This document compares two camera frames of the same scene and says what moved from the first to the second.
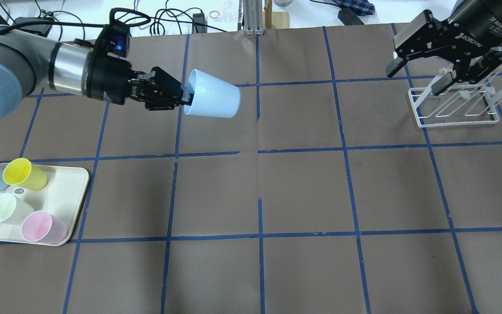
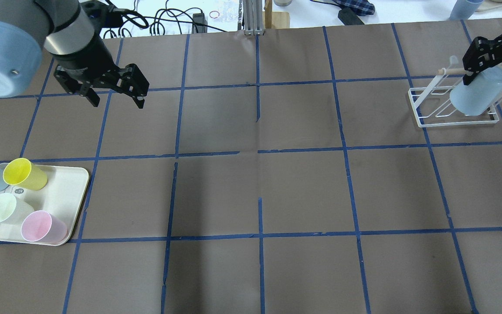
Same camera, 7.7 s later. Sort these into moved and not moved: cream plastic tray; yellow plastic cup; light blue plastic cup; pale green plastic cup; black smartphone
Moved: light blue plastic cup
Not moved: yellow plastic cup; black smartphone; cream plastic tray; pale green plastic cup
